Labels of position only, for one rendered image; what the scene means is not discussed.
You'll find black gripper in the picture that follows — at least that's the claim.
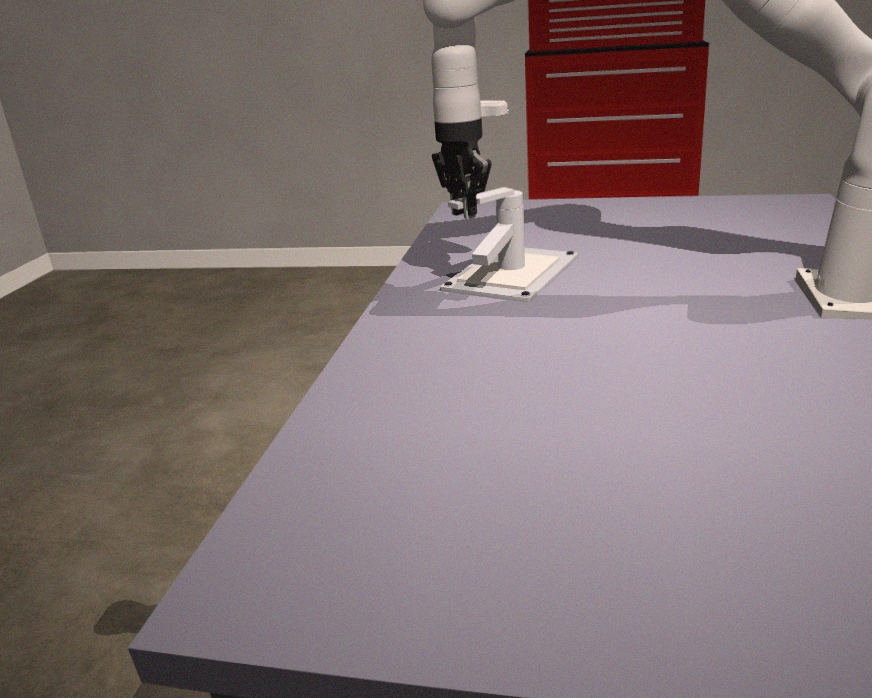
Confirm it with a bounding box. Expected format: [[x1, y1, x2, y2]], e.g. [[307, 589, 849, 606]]
[[432, 118, 492, 219]]

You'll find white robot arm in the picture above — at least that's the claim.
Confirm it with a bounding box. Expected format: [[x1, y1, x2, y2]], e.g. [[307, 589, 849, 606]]
[[423, 0, 872, 303]]

